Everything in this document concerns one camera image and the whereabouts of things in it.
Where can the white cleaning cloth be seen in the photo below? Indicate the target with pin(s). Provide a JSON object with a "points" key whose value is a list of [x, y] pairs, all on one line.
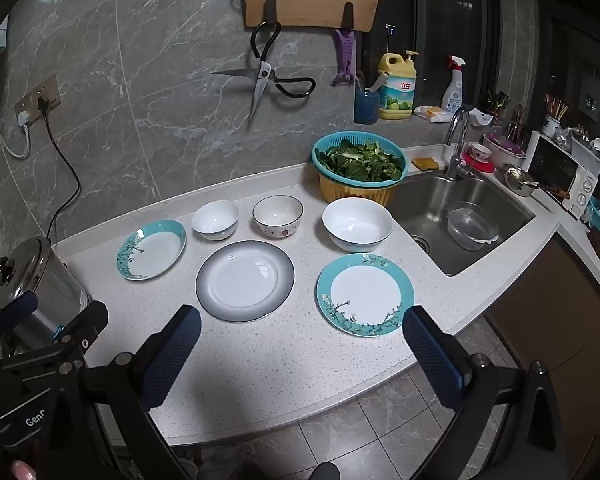
{"points": [[432, 114]]}

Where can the steel pot lid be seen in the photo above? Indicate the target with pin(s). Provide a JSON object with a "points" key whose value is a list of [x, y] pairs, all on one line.
{"points": [[25, 265]]}

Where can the dark rimmed patterned bowl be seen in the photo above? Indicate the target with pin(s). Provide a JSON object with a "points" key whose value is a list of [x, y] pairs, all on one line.
{"points": [[277, 212]]}

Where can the small teal floral plate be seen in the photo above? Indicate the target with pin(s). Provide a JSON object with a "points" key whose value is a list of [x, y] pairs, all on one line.
{"points": [[155, 252]]}

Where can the purple peeler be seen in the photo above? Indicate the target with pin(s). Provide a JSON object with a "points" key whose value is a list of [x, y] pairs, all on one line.
{"points": [[345, 50]]}

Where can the wall outlet panel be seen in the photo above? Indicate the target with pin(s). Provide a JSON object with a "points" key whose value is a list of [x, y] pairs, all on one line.
{"points": [[32, 100]]}

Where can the red mat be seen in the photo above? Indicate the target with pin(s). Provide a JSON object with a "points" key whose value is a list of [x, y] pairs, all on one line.
{"points": [[477, 166]]}

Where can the green leafy vegetables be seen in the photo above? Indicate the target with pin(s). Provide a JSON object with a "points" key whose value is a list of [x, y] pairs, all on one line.
{"points": [[360, 160]]}

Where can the white toaster oven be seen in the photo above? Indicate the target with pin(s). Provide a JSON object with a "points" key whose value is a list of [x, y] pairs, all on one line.
{"points": [[582, 185]]}

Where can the small white bowl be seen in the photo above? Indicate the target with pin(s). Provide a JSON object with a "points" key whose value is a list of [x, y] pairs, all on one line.
{"points": [[215, 217]]}

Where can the grey rimmed white plate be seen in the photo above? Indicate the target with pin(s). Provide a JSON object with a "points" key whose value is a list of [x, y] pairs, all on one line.
{"points": [[245, 280]]}

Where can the yellow teal vegetable basket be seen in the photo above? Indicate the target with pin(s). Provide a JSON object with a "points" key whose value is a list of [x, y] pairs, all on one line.
{"points": [[325, 171]]}

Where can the white chopstick holder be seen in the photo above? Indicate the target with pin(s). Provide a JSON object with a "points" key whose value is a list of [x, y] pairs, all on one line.
{"points": [[552, 122]]}

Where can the large teal floral plate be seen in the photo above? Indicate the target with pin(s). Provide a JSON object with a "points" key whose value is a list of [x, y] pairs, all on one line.
{"points": [[365, 292]]}

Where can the yellow detergent bottle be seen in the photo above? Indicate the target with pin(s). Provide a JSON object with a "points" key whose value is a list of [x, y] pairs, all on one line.
{"points": [[395, 95]]}

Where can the small steel bowl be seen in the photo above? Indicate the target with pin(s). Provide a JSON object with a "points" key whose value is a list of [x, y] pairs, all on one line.
{"points": [[520, 177]]}

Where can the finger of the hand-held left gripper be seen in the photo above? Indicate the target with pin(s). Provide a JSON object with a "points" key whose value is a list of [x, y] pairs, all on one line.
{"points": [[17, 310], [87, 321]]}

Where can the black wall hook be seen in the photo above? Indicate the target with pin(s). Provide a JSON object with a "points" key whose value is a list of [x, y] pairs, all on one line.
{"points": [[348, 15], [270, 10]]}

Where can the yellow sponge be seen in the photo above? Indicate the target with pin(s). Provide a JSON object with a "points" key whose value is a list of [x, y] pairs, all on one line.
{"points": [[425, 163]]}

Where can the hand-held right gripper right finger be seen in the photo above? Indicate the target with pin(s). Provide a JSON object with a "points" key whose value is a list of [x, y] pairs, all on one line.
{"points": [[432, 355]]}

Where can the yellow ribbed basin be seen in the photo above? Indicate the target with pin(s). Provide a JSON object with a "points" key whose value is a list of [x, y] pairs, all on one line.
{"points": [[355, 193]]}

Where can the small red patterned bowl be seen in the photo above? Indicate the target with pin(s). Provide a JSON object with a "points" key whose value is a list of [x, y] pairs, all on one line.
{"points": [[480, 151]]}

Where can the chrome faucet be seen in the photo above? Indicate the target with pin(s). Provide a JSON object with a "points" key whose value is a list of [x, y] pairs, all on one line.
{"points": [[455, 130]]}

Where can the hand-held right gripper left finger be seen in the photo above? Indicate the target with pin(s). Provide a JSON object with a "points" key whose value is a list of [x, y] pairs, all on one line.
{"points": [[172, 355]]}

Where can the purple bowl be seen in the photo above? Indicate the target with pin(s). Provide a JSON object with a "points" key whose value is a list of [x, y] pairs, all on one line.
{"points": [[505, 146]]}

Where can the stainless steel electric pot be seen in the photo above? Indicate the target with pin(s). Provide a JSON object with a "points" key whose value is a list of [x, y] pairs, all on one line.
{"points": [[67, 290]]}

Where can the stainless steel sink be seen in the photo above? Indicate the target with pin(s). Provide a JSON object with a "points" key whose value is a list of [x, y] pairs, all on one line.
{"points": [[425, 205]]}

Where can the white spray bottle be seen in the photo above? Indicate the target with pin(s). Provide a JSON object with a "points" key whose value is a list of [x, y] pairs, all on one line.
{"points": [[452, 92]]}

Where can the clear glass bowl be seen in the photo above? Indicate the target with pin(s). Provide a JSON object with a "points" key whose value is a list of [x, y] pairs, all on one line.
{"points": [[470, 227]]}

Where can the dark rounded object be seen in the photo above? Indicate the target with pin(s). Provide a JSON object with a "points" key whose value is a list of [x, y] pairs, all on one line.
{"points": [[325, 471]]}

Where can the blue cup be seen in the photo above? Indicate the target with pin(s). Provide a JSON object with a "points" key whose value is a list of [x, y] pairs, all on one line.
{"points": [[366, 109]]}

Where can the person's left hand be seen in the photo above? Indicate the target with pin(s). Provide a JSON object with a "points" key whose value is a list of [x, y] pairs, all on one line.
{"points": [[21, 471]]}

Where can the white shallow plate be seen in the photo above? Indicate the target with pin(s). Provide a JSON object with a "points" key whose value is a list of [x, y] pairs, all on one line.
{"points": [[357, 222]]}

